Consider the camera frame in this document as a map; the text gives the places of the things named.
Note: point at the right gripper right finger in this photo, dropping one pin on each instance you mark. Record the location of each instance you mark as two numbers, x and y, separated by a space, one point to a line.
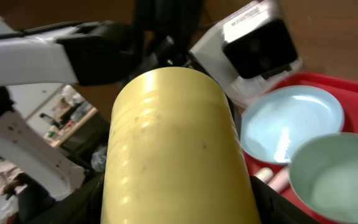
274 208

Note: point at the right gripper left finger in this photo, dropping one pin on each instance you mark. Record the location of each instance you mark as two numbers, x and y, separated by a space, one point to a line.
83 206

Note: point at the white plastic fork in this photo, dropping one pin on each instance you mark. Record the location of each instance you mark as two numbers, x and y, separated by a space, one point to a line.
280 181

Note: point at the white plastic spoon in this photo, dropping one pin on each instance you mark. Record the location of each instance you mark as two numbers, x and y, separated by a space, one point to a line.
264 174

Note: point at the mint green bowl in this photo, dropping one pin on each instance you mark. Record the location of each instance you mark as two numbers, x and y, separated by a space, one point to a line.
324 176

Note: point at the light blue small bowl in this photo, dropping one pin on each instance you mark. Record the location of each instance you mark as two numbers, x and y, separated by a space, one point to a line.
275 126

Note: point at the yellow plastic cup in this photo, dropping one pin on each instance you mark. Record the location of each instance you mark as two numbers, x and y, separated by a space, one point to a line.
159 96

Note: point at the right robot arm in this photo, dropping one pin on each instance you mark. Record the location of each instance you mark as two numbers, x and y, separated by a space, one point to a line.
26 155

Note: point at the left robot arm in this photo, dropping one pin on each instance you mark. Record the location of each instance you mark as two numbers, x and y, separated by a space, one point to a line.
88 54

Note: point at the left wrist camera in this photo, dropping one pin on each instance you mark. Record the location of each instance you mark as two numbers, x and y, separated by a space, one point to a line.
248 52

